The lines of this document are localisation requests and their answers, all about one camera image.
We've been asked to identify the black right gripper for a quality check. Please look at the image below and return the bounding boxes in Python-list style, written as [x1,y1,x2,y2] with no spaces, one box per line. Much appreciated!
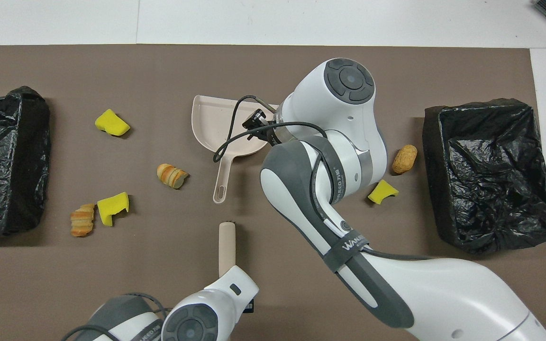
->
[242,109,283,146]

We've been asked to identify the beige plastic dustpan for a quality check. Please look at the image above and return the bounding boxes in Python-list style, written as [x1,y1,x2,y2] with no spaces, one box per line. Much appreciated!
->
[191,95,281,205]

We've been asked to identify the croissant piece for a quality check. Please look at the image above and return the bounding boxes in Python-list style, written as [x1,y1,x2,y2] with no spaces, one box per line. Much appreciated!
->
[156,163,190,190]
[70,203,96,238]

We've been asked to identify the small yellow sponge wedge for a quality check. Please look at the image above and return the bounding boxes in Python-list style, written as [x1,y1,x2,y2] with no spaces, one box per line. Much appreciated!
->
[367,179,400,205]

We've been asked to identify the golden oval bread roll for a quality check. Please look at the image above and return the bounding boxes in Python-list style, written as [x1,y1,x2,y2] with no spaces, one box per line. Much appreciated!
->
[392,144,419,175]

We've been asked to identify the yellow green-backed sponge piece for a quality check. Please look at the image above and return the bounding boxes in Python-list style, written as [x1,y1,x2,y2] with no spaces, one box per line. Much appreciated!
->
[97,191,130,227]

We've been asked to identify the brown table mat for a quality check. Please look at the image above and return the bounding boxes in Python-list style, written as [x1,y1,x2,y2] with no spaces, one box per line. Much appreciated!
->
[0,44,546,341]

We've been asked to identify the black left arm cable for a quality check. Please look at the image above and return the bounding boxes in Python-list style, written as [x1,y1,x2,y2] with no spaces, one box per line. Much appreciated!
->
[61,291,172,341]

